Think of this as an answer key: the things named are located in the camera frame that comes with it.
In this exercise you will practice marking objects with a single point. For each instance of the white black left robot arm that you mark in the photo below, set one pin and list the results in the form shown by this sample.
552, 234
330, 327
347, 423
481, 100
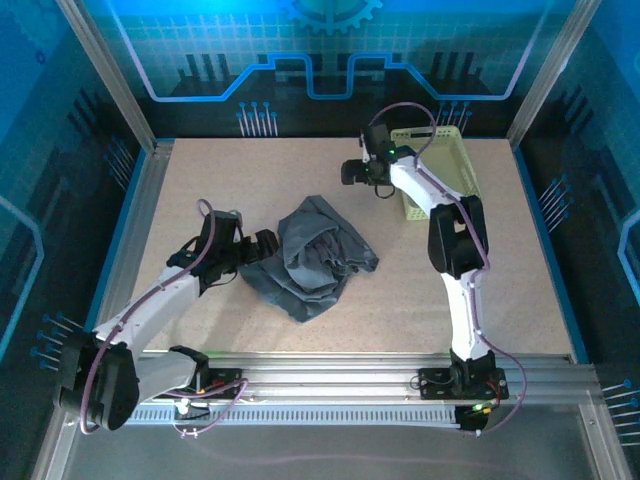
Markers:
160, 295

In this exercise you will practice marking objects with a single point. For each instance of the aluminium side rail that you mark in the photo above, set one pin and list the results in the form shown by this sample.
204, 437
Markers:
145, 210

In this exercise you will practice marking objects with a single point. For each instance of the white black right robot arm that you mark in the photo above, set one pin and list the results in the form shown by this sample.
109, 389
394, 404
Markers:
462, 310

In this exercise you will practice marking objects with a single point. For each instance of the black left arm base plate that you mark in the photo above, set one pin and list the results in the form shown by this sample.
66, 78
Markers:
225, 380

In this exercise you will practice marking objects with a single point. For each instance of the grey t-shirt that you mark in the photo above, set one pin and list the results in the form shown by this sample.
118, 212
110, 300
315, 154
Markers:
310, 260

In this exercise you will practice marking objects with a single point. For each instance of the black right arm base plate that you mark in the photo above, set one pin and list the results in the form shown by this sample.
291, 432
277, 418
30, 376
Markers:
432, 385

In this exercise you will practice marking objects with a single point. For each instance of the yellow-green plastic basket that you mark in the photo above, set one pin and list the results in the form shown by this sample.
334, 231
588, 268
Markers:
450, 160

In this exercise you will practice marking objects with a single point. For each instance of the black controller box with LEDs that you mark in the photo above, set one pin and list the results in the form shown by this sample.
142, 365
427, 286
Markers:
470, 420

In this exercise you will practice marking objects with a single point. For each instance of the aluminium frame post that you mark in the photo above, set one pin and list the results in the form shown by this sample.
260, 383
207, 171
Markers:
115, 85
545, 70

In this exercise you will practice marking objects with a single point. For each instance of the wide aluminium frame rail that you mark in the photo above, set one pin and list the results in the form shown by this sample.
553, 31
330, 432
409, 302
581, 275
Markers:
325, 375

